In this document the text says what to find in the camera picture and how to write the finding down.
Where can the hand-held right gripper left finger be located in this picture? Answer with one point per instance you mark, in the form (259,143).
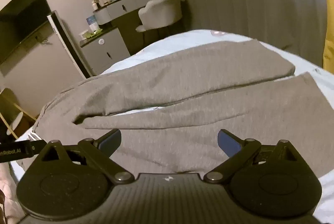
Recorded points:
(111,140)

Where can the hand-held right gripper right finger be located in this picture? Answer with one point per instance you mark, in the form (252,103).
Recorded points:
(228,141)

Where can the grey pants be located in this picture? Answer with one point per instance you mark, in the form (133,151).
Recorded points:
(182,88)

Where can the pink cloth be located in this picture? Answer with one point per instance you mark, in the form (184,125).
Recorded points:
(7,177)

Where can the white round disc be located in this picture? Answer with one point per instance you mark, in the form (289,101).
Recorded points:
(17,121)

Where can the wooden side table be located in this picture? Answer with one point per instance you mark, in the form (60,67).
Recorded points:
(10,103)

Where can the grey low cabinet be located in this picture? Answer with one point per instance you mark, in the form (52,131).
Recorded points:
(104,49)

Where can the green packet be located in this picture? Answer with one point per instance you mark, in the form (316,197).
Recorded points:
(91,34)

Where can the blue printed bed sheet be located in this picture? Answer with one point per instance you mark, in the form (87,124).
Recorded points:
(167,43)

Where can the blue label water bottle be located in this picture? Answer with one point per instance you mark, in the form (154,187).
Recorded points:
(92,23)

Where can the grey vanity desk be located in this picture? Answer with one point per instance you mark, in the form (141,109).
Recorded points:
(117,8)

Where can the white shell chair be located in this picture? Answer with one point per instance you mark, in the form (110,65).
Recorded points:
(161,9)

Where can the yellow curtain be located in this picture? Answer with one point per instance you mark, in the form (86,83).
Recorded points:
(328,4)

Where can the wall television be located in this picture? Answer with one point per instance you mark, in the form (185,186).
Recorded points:
(23,17)

